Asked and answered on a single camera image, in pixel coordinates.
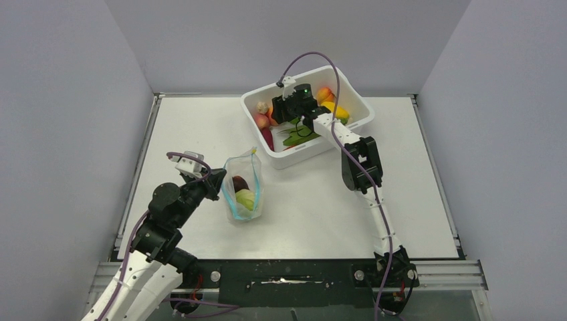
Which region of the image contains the green cabbage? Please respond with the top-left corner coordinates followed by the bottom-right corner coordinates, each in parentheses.
top-left (235, 189), bottom-right (255, 211)

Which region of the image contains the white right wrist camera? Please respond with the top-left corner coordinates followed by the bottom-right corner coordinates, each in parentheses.
top-left (276, 76), bottom-right (296, 100)

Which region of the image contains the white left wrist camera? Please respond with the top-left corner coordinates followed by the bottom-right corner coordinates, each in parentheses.
top-left (171, 150), bottom-right (207, 179)

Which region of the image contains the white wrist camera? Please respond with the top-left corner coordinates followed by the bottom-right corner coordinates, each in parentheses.
top-left (171, 150), bottom-right (207, 179)
top-left (276, 76), bottom-right (296, 100)

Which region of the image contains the dark red apple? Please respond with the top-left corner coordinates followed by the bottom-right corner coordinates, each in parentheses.
top-left (232, 175), bottom-right (249, 193)

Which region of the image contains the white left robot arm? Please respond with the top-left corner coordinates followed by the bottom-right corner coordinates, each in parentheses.
top-left (83, 169), bottom-right (227, 320)

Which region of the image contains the white plastic bin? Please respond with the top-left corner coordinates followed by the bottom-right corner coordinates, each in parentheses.
top-left (239, 66), bottom-right (376, 171)

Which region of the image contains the green leafy vegetable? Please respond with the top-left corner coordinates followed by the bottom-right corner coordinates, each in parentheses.
top-left (277, 118), bottom-right (319, 149)

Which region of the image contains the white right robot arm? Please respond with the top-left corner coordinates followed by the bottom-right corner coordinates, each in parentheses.
top-left (271, 84), bottom-right (419, 316)

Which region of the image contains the orange peach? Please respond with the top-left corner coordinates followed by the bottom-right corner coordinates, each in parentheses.
top-left (315, 87), bottom-right (336, 106)
top-left (265, 107), bottom-right (279, 126)

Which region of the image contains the yellow mango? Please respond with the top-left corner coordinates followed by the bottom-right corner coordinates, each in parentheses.
top-left (321, 101), bottom-right (350, 124)

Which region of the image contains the beige garlic bulb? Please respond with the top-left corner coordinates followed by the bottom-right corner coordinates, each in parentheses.
top-left (255, 102), bottom-right (270, 115)

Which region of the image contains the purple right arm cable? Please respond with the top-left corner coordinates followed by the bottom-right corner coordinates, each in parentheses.
top-left (275, 51), bottom-right (406, 321)

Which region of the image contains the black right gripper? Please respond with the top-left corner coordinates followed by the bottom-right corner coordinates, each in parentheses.
top-left (273, 89), bottom-right (304, 124)

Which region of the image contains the clear zip top bag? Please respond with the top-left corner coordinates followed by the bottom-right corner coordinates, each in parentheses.
top-left (221, 147), bottom-right (265, 223)

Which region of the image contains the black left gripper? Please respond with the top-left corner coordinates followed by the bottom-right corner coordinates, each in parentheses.
top-left (173, 167), bottom-right (227, 229)

